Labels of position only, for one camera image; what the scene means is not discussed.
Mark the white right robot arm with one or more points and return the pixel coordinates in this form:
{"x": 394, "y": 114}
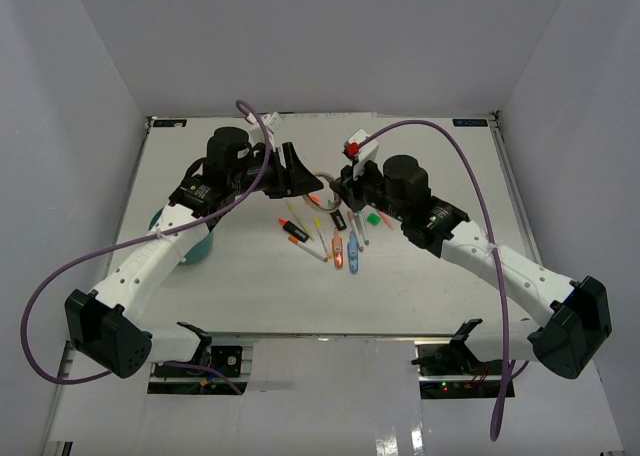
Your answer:
{"x": 573, "y": 317}

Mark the green translucent cap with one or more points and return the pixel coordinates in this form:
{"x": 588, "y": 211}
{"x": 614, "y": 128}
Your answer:
{"x": 372, "y": 218}

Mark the right black logo sticker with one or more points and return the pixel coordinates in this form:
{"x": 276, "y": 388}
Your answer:
{"x": 469, "y": 122}

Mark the right aluminium table rail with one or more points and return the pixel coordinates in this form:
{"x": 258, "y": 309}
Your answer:
{"x": 530, "y": 245}

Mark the aluminium table rail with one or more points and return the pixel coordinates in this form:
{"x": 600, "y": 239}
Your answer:
{"x": 131, "y": 181}
{"x": 530, "y": 245}

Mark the pink and white pen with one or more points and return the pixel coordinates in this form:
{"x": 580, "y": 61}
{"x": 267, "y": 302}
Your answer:
{"x": 355, "y": 230}

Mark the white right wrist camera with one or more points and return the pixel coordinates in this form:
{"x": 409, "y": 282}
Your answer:
{"x": 359, "y": 150}

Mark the black logo sticker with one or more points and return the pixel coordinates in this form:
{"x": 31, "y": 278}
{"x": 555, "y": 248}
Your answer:
{"x": 169, "y": 123}
{"x": 469, "y": 122}

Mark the teal round divided organizer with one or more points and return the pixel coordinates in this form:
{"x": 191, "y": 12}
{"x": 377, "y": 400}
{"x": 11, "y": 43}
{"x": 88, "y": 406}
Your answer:
{"x": 198, "y": 252}

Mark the clear orange gel pen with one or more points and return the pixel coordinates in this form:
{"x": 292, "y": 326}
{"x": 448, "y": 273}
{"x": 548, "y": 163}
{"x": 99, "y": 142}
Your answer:
{"x": 387, "y": 221}

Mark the white marker yellow cap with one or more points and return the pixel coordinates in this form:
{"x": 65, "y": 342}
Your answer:
{"x": 322, "y": 238}

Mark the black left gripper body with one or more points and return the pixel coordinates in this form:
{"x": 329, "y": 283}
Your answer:
{"x": 274, "y": 182}

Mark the black highlighter green cap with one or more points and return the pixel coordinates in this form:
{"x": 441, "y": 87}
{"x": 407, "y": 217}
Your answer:
{"x": 337, "y": 216}

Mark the left black logo sticker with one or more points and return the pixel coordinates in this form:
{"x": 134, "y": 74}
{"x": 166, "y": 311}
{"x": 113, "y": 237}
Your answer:
{"x": 169, "y": 123}

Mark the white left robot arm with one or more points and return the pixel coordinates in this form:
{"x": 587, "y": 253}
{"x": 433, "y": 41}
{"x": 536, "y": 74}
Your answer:
{"x": 104, "y": 323}

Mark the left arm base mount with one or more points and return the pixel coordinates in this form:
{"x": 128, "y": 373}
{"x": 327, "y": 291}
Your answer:
{"x": 229, "y": 368}

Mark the clear yellow gel pen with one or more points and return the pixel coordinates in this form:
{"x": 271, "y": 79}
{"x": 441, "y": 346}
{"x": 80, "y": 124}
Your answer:
{"x": 299, "y": 219}

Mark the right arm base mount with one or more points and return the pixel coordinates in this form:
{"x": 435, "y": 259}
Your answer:
{"x": 449, "y": 371}

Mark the clear tape roll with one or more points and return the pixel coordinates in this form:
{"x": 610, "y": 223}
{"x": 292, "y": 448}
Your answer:
{"x": 324, "y": 193}

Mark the blue transparent highlighter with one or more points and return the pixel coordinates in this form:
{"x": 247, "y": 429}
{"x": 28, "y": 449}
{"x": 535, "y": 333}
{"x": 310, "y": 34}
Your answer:
{"x": 353, "y": 253}

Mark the left aluminium table rail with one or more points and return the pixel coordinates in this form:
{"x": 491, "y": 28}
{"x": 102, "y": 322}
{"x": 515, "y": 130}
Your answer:
{"x": 131, "y": 181}

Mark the clear green gel pen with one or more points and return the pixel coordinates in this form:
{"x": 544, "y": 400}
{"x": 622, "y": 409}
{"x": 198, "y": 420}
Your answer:
{"x": 362, "y": 228}

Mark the orange transparent highlighter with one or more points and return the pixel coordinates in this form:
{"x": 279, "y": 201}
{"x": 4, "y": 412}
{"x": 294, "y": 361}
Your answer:
{"x": 337, "y": 249}

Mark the black highlighter orange cap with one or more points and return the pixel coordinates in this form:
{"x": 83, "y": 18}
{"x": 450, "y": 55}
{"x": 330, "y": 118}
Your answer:
{"x": 293, "y": 230}

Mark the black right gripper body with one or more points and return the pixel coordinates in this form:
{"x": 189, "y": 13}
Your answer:
{"x": 371, "y": 190}

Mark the white marker orange cap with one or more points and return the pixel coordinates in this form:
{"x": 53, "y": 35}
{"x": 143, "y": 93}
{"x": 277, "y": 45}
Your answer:
{"x": 309, "y": 250}

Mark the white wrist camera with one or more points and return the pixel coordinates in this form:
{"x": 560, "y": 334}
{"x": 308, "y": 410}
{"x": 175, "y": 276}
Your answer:
{"x": 271, "y": 121}
{"x": 359, "y": 150}

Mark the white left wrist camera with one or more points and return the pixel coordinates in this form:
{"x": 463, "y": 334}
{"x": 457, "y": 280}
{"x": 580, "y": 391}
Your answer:
{"x": 271, "y": 121}

